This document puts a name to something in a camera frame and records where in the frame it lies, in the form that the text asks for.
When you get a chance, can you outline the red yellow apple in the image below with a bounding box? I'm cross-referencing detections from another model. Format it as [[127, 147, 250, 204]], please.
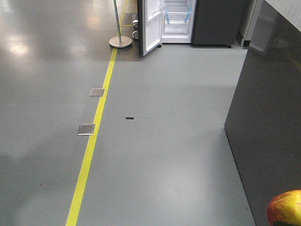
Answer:
[[266, 189, 301, 226]]

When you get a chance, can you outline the chrome stanchion post far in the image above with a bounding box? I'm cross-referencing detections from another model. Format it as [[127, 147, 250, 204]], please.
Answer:
[[133, 20, 139, 29]]

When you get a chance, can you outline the metal floor socket plate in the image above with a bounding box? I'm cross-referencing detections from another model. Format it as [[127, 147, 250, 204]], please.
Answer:
[[89, 88, 105, 97]]

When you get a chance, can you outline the dark grey fridge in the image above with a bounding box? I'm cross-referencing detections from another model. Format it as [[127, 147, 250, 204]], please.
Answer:
[[137, 0, 246, 57]]

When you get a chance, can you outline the silver sign stand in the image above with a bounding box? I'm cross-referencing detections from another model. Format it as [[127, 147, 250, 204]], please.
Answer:
[[109, 0, 132, 48]]

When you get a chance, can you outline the grey floor sign sticker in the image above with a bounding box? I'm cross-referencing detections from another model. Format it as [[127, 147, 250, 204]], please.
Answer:
[[122, 13, 138, 25]]

